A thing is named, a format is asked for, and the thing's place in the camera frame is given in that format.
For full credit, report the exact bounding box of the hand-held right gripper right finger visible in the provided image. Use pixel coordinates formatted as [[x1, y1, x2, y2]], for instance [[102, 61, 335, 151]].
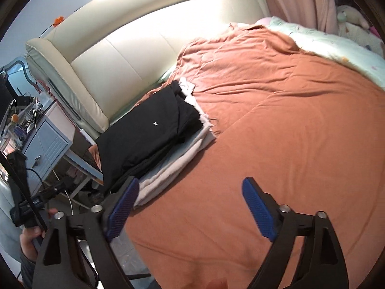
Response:
[[242, 177, 349, 289]]

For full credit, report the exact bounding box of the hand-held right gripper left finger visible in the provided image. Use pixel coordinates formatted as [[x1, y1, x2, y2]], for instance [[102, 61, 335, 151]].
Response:
[[32, 176, 140, 289]]

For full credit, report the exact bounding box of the black shirt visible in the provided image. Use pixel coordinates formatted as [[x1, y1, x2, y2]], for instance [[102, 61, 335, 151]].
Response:
[[97, 80, 203, 193]]

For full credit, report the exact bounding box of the person's left forearm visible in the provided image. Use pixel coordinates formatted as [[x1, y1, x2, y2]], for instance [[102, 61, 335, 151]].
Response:
[[19, 247, 39, 285]]

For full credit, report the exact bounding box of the person's left hand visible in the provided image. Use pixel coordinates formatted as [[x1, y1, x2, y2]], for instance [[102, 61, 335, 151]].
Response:
[[19, 208, 59, 262]]

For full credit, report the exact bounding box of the blue and pink nightstand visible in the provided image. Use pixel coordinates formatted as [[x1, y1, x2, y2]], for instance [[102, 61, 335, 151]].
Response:
[[13, 98, 104, 190]]

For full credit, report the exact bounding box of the white folded garment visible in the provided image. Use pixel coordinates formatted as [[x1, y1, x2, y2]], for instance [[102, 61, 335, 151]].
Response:
[[132, 77, 215, 208]]

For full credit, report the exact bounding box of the orange blanket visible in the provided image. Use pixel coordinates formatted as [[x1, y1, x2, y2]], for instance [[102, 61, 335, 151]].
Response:
[[90, 21, 385, 289]]

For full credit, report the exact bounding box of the grey framed mirror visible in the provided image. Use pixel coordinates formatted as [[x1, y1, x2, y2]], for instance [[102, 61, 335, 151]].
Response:
[[0, 56, 34, 104]]

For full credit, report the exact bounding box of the cream padded headboard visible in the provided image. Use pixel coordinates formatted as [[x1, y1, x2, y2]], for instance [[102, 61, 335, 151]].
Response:
[[26, 0, 271, 133]]

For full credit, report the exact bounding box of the white printed quilt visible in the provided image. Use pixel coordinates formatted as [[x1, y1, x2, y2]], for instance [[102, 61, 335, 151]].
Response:
[[256, 16, 385, 91]]

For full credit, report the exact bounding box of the orange artificial flower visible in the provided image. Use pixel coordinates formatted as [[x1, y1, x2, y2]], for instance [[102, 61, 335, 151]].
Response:
[[42, 15, 66, 38]]

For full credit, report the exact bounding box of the pink curtain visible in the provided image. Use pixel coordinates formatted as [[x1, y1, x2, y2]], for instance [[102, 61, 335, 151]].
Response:
[[257, 0, 337, 33]]

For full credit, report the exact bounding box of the cream plush toy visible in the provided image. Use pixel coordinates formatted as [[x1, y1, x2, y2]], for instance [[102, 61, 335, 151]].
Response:
[[335, 4, 370, 31]]

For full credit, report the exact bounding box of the black cable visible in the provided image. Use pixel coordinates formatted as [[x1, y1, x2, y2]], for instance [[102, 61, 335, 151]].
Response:
[[0, 153, 49, 232]]

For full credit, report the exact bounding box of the white charging cable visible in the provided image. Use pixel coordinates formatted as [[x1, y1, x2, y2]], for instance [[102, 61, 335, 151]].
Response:
[[32, 95, 43, 169]]

